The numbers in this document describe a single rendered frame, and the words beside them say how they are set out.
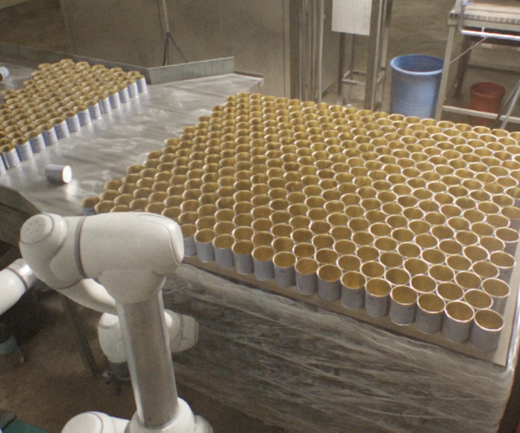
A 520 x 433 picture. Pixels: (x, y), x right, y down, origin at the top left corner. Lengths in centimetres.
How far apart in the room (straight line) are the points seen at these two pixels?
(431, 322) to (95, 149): 163
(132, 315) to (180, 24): 383
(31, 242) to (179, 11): 382
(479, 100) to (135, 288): 422
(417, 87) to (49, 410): 343
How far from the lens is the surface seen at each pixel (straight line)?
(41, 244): 108
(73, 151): 242
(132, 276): 108
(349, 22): 433
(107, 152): 236
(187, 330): 156
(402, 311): 138
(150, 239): 105
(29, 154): 244
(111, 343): 160
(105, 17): 535
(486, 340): 138
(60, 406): 281
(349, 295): 141
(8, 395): 296
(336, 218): 166
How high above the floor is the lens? 217
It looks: 34 degrees down
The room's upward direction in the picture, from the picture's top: 2 degrees counter-clockwise
